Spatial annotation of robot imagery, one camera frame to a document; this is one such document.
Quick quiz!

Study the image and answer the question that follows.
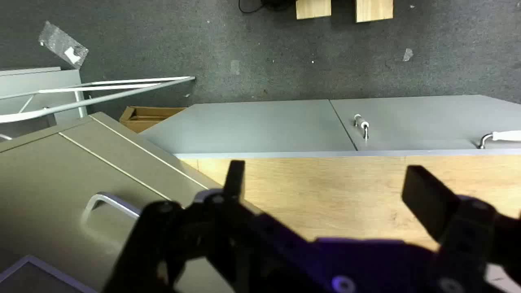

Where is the light wooden furniture leg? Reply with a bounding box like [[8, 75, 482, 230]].
[[355, 0, 395, 25], [294, 0, 334, 22]]

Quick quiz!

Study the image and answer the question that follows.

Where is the silver cabinet lock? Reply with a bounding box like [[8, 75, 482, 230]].
[[351, 113, 373, 144]]

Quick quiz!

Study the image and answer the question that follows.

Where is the white wire utility cart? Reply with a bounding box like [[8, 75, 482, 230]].
[[0, 66, 197, 127]]

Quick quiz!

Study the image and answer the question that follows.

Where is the beige filing cabinet drawer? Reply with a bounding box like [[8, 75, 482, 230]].
[[0, 129, 218, 293]]

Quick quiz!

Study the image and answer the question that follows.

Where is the white cabinet bar handle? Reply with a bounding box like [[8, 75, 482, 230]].
[[477, 129, 521, 152]]

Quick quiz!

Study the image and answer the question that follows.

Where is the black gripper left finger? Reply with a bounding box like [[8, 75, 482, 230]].
[[102, 160, 327, 293]]

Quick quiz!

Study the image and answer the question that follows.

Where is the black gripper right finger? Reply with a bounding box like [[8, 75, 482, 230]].
[[400, 165, 521, 293]]

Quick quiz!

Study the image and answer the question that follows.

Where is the silver drawer handle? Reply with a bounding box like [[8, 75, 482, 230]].
[[80, 193, 143, 223]]

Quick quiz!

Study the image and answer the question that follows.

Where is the brown wooden box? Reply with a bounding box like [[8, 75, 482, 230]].
[[119, 105, 185, 136]]

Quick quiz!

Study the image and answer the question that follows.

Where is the beige metal filing cabinet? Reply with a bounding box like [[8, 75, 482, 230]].
[[0, 111, 262, 293]]

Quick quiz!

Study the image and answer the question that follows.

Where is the grey two-panel low cabinet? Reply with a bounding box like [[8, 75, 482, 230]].
[[138, 95, 521, 160]]

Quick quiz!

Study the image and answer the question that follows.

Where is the clear plastic bag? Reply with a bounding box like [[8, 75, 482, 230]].
[[37, 20, 89, 70]]

